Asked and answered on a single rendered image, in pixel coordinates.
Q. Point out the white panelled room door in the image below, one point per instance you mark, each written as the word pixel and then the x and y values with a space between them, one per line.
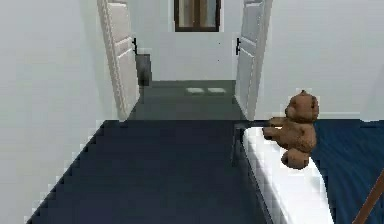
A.
pixel 251 56
pixel 121 56

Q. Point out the dark framed window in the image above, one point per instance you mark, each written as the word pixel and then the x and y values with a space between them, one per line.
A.
pixel 197 15

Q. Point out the brown teddy bear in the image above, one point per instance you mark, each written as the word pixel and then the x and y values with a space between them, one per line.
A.
pixel 298 128

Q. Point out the bed with blue cover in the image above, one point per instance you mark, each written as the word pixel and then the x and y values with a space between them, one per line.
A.
pixel 346 156

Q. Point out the brown wooden pole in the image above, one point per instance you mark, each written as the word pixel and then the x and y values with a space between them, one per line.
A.
pixel 370 200

